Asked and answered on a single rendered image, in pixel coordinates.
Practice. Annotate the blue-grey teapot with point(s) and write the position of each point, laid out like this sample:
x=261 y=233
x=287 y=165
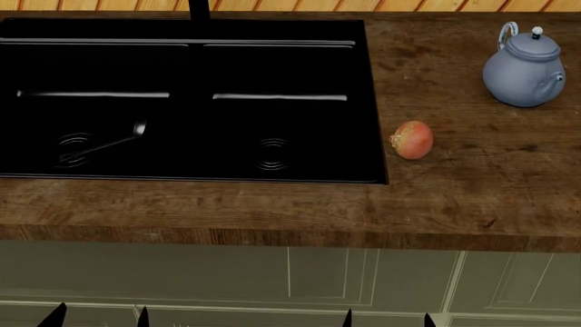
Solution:
x=522 y=80

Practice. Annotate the round black sink drain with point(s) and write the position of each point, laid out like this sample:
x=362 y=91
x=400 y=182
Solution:
x=72 y=150
x=273 y=154

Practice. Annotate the blue-grey teapot lid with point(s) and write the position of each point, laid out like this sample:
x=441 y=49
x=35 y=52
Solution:
x=534 y=46

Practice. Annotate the black double-basin sink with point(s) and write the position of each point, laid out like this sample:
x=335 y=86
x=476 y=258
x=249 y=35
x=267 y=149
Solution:
x=281 y=136

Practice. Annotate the wide grey-green cabinet door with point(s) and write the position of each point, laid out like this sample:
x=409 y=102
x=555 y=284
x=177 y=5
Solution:
x=181 y=272

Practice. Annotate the red-yellow onion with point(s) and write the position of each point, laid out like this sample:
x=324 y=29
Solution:
x=412 y=140

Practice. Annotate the black sink spout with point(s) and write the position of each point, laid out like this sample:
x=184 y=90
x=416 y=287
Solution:
x=140 y=128

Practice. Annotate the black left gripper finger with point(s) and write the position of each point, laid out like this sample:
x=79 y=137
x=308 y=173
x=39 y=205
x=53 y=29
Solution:
x=144 y=319
x=54 y=318

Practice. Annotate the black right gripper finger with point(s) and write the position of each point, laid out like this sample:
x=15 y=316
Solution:
x=430 y=322
x=348 y=320

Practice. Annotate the narrow grey-green cabinet door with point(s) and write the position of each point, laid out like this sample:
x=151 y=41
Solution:
x=522 y=282

